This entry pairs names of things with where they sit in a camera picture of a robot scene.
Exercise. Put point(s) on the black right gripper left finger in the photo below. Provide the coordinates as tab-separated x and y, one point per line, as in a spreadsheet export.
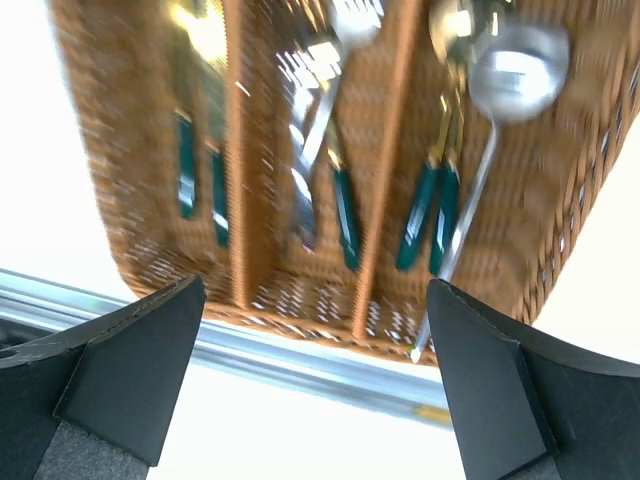
95	401

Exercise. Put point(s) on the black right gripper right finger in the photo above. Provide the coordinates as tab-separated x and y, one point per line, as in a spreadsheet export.
526	405

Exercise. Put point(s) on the gold fork green handle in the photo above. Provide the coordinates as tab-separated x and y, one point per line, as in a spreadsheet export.
345	205

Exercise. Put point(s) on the silver spoon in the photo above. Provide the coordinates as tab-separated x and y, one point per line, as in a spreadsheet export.
512	77

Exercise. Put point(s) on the gold knife green handle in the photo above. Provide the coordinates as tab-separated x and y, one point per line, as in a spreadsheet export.
198	42
214	88

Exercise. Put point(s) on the gold spoon green handle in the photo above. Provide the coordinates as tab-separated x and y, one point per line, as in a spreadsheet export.
426	191
454	26

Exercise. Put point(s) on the silver fork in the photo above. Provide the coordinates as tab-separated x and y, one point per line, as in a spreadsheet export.
324	34

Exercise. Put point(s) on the brown wicker cutlery tray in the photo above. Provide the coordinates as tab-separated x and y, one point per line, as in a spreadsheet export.
541	187

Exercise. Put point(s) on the aluminium table rail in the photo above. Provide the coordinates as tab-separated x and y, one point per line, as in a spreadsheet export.
401	390

